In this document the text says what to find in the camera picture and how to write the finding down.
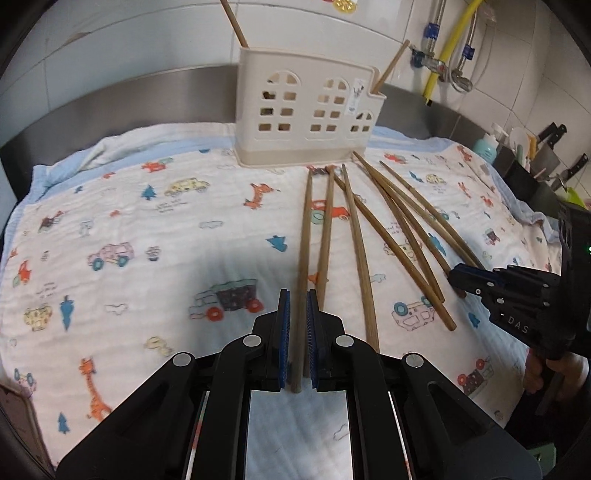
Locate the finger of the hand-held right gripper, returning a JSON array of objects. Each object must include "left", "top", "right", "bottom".
[
  {"left": 445, "top": 263, "right": 560, "bottom": 297},
  {"left": 463, "top": 287, "right": 556, "bottom": 345}
]

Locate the braided metal hose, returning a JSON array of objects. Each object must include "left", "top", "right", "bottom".
[
  {"left": 424, "top": 0, "right": 444, "bottom": 58},
  {"left": 455, "top": 7, "right": 483, "bottom": 77}
]

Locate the black-handled cleaver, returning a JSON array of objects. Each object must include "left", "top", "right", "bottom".
[{"left": 531, "top": 122, "right": 568, "bottom": 183}]

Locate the wooden chopstick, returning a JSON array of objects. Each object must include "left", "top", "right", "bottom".
[
  {"left": 316, "top": 165, "right": 336, "bottom": 309},
  {"left": 372, "top": 40, "right": 411, "bottom": 94},
  {"left": 331, "top": 172, "right": 458, "bottom": 332},
  {"left": 379, "top": 161, "right": 486, "bottom": 272},
  {"left": 352, "top": 151, "right": 467, "bottom": 298},
  {"left": 288, "top": 165, "right": 315, "bottom": 394},
  {"left": 341, "top": 163, "right": 381, "bottom": 354},
  {"left": 352, "top": 151, "right": 445, "bottom": 304},
  {"left": 220, "top": 0, "right": 250, "bottom": 48}
]

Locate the metal angle valve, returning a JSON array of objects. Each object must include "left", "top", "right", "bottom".
[
  {"left": 447, "top": 67, "right": 474, "bottom": 92},
  {"left": 411, "top": 46, "right": 448, "bottom": 75}
]

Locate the black knife rack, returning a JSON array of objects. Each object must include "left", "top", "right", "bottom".
[{"left": 492, "top": 148, "right": 561, "bottom": 217}]

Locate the cartoon printed blanket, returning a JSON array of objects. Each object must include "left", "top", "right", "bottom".
[{"left": 0, "top": 122, "right": 566, "bottom": 480}]

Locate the black-handled knife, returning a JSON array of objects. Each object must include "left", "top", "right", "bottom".
[{"left": 551, "top": 154, "right": 589, "bottom": 190}]

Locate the yellow gas hose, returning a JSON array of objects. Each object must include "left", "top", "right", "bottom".
[{"left": 422, "top": 0, "right": 485, "bottom": 106}]

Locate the teal bottle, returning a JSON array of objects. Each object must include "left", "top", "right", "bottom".
[{"left": 472, "top": 124, "right": 502, "bottom": 160}]

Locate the beige plastic utensil holder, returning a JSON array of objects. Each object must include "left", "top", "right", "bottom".
[{"left": 232, "top": 46, "right": 387, "bottom": 168}]

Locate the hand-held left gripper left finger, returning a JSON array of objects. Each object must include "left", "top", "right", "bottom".
[{"left": 55, "top": 288, "right": 291, "bottom": 480}]

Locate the person's right hand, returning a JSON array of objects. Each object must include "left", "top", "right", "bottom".
[{"left": 524, "top": 348, "right": 591, "bottom": 407}]

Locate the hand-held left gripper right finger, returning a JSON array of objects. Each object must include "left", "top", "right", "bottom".
[{"left": 306, "top": 288, "right": 543, "bottom": 480}]

